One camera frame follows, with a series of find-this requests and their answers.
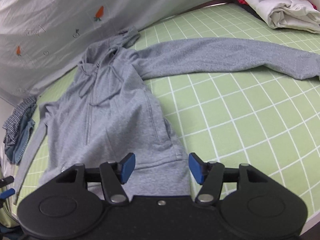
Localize grey carrot-print bed sheet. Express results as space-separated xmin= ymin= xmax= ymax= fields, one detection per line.
xmin=1 ymin=0 xmax=213 ymax=105

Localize folded white garment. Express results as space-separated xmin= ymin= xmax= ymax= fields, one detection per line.
xmin=245 ymin=0 xmax=319 ymax=33

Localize green grid cutting mat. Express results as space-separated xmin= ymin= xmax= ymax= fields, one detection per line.
xmin=15 ymin=3 xmax=320 ymax=222

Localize blue checked shirt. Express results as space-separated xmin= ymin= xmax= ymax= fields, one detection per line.
xmin=2 ymin=96 xmax=37 ymax=146

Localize grey zip hoodie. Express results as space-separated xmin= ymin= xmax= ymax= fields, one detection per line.
xmin=12 ymin=26 xmax=320 ymax=205

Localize blue denim jeans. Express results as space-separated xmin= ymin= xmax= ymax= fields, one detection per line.
xmin=4 ymin=115 xmax=35 ymax=165

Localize red and black garment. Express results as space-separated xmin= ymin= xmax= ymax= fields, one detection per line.
xmin=232 ymin=0 xmax=250 ymax=8

